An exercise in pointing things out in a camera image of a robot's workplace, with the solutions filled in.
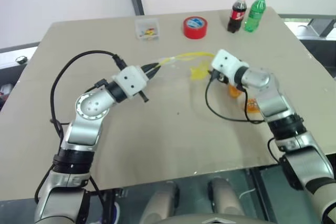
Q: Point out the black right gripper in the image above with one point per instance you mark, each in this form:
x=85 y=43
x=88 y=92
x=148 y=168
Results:
x=220 y=77

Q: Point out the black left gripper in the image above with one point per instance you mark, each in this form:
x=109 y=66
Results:
x=144 y=97

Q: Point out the clear bag with yellow zipper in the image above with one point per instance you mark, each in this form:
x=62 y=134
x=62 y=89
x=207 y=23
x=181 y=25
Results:
x=194 y=54

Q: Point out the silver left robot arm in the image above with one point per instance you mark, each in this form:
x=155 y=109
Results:
x=84 y=129

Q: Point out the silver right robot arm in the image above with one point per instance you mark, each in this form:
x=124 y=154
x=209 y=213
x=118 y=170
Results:
x=275 y=103

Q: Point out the clear box with colourful bits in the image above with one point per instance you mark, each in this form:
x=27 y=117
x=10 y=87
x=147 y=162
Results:
x=147 y=28

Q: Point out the red tape roll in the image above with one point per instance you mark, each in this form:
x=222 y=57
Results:
x=195 y=28

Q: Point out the cola bottle with red cap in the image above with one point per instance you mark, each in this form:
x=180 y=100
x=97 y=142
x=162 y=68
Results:
x=237 y=14

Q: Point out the green bottle with yellow cap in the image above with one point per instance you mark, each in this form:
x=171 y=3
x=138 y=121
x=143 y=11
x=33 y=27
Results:
x=256 y=11

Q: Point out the small round black object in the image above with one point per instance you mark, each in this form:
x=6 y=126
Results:
x=21 y=59

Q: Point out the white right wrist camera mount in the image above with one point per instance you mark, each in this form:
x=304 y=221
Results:
x=227 y=62

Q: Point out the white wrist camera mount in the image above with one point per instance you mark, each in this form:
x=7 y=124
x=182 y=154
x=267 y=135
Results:
x=130 y=79
x=227 y=62

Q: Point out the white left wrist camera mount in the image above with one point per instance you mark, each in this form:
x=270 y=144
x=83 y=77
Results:
x=130 y=79

